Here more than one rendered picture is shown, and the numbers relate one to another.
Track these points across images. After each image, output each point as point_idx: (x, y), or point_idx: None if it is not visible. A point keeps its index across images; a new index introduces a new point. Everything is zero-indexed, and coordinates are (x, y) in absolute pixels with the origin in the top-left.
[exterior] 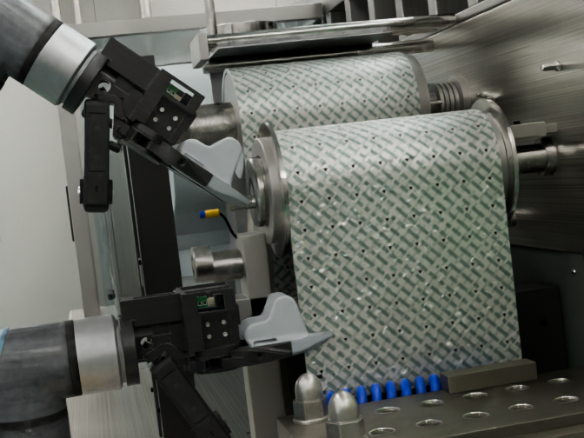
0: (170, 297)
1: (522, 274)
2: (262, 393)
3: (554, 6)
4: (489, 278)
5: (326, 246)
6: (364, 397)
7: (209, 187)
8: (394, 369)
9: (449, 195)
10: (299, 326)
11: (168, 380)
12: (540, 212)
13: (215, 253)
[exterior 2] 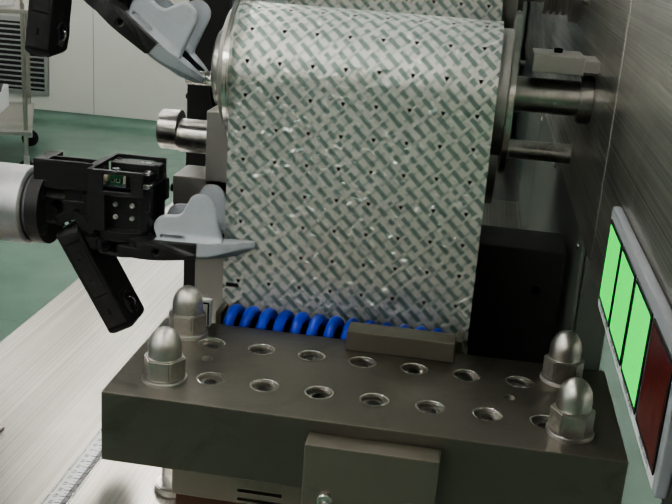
0: (84, 166)
1: (565, 219)
2: (206, 277)
3: None
4: (450, 231)
5: (265, 150)
6: (263, 323)
7: (152, 55)
8: (318, 300)
9: (422, 125)
10: (212, 230)
11: (71, 248)
12: (577, 161)
13: (184, 121)
